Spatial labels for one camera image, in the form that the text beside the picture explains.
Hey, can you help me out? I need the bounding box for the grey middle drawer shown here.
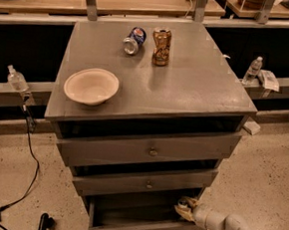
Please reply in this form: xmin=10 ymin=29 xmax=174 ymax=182
xmin=72 ymin=169 xmax=218 ymax=196

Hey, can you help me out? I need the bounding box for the blue pepsi can lying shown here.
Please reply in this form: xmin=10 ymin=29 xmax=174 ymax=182
xmin=123 ymin=27 xmax=146 ymax=55

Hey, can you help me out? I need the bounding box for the grey metal post right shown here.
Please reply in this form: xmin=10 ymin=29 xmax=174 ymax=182
xmin=256 ymin=0 xmax=275 ymax=25

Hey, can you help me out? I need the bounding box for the right wooden desk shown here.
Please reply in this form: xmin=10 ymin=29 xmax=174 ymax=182
xmin=223 ymin=0 xmax=289 ymax=19

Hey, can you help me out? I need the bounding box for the wooden desk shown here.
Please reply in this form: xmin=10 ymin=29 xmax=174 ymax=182
xmin=0 ymin=0 xmax=194 ymax=17
xmin=223 ymin=0 xmax=289 ymax=19

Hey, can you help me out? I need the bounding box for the grey metal post middle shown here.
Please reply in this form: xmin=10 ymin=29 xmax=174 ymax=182
xmin=193 ymin=0 xmax=207 ymax=23

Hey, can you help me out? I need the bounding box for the white paper bowl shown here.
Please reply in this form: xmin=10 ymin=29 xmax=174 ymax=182
xmin=64 ymin=68 xmax=119 ymax=106

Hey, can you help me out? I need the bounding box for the grey top drawer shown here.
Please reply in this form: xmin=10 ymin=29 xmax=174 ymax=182
xmin=57 ymin=132 xmax=241 ymax=166

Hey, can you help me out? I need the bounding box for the grey metal post left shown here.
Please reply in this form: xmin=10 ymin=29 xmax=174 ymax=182
xmin=86 ymin=0 xmax=98 ymax=21

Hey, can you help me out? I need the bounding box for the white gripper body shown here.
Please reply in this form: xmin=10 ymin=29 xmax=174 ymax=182
xmin=192 ymin=203 xmax=225 ymax=230

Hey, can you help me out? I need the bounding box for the small white box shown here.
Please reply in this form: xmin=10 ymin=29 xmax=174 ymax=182
xmin=243 ymin=120 xmax=260 ymax=135

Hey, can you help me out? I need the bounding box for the white paper packet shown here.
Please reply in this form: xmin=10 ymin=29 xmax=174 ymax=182
xmin=257 ymin=70 xmax=280 ymax=92

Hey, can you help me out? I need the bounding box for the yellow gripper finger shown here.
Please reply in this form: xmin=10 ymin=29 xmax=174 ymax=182
xmin=177 ymin=196 xmax=198 ymax=208
xmin=174 ymin=205 xmax=194 ymax=222

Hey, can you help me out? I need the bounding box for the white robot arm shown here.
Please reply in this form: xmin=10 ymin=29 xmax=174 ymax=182
xmin=174 ymin=196 xmax=251 ymax=230

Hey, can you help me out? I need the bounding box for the clear sanitizer pump bottle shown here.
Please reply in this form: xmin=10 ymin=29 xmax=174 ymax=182
xmin=7 ymin=65 xmax=29 ymax=93

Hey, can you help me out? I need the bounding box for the black cylindrical handle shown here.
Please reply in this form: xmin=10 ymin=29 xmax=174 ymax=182
xmin=38 ymin=213 xmax=54 ymax=230

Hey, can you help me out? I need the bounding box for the grey wooden drawer cabinet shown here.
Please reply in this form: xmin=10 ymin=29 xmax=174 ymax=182
xmin=35 ymin=10 xmax=265 ymax=230

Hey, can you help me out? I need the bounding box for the grey metal post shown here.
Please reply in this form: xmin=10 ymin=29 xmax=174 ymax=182
xmin=256 ymin=0 xmax=275 ymax=25
xmin=86 ymin=0 xmax=98 ymax=21
xmin=193 ymin=0 xmax=207 ymax=23

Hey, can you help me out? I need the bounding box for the crushed gold brown can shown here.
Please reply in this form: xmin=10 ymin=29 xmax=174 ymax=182
xmin=151 ymin=27 xmax=171 ymax=67

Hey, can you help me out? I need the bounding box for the left wooden desk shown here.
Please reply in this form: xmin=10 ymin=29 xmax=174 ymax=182
xmin=0 ymin=0 xmax=194 ymax=17

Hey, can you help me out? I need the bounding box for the grey open bottom drawer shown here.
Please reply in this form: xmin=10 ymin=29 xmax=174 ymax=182
xmin=86 ymin=188 xmax=203 ymax=230

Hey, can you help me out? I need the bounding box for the silver blue redbull can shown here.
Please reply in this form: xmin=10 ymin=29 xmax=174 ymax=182
xmin=178 ymin=201 xmax=188 ymax=209

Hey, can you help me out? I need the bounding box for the black power cable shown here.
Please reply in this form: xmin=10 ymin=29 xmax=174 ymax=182
xmin=0 ymin=103 xmax=45 ymax=214

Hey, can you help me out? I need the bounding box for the clear plastic water bottle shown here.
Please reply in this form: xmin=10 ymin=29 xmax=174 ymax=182
xmin=242 ymin=56 xmax=263 ymax=86

